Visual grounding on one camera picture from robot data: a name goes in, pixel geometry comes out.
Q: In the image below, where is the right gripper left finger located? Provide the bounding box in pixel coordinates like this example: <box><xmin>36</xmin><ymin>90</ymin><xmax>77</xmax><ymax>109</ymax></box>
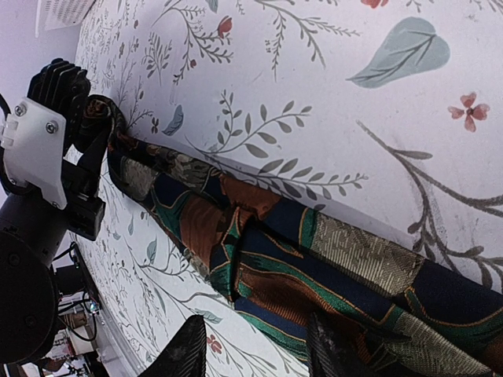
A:
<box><xmin>139</xmin><ymin>315</ymin><xmax>207</xmax><ymax>377</ymax></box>

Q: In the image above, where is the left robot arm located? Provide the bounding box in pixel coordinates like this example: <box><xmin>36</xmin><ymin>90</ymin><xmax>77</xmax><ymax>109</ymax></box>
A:
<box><xmin>1</xmin><ymin>58</ymin><xmax>110</xmax><ymax>364</ymax></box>

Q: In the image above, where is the floral tablecloth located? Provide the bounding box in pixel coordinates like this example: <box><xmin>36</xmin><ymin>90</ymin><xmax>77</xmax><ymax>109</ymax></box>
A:
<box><xmin>76</xmin><ymin>1</ymin><xmax>502</xmax><ymax>376</ymax></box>

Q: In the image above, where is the front metal rail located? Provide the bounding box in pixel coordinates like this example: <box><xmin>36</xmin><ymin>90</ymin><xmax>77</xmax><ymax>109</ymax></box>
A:
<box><xmin>75</xmin><ymin>246</ymin><xmax>138</xmax><ymax>376</ymax></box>

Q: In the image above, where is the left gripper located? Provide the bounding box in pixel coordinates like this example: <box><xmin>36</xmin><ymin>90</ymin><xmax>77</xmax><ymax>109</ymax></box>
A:
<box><xmin>28</xmin><ymin>58</ymin><xmax>110</xmax><ymax>240</ymax></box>

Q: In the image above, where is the brown green patterned tie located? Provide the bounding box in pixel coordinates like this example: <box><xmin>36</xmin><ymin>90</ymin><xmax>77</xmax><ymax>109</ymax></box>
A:
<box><xmin>91</xmin><ymin>95</ymin><xmax>502</xmax><ymax>376</ymax></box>

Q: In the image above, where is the white plastic basket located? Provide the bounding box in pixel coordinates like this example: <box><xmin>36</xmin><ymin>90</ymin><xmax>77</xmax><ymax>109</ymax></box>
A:
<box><xmin>35</xmin><ymin>0</ymin><xmax>95</xmax><ymax>38</ymax></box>

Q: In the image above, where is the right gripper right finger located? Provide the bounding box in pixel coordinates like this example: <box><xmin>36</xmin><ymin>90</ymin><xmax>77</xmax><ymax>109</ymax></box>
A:
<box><xmin>306</xmin><ymin>313</ymin><xmax>376</xmax><ymax>377</ymax></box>

